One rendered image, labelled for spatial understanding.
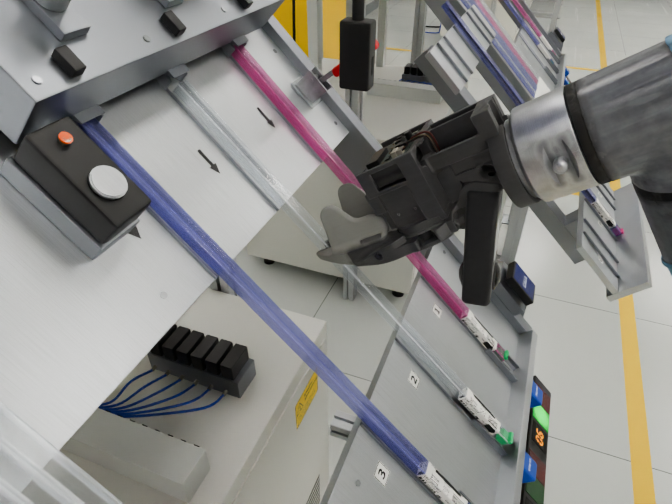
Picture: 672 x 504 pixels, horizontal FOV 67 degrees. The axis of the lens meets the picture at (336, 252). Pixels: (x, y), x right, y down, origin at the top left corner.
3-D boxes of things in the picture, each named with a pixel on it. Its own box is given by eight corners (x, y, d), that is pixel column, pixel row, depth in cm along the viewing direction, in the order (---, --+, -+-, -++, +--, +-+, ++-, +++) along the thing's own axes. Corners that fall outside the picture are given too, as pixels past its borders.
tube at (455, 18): (615, 232, 93) (621, 230, 92) (615, 236, 92) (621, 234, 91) (442, 4, 83) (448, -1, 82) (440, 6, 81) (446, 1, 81)
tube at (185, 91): (502, 436, 58) (511, 434, 57) (501, 446, 57) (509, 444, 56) (181, 86, 47) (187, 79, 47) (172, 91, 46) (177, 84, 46)
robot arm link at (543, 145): (600, 157, 40) (603, 208, 34) (542, 178, 43) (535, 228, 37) (564, 71, 38) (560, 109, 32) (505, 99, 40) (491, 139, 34)
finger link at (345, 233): (293, 215, 49) (371, 179, 44) (325, 263, 51) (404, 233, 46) (280, 232, 47) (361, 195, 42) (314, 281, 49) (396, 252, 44)
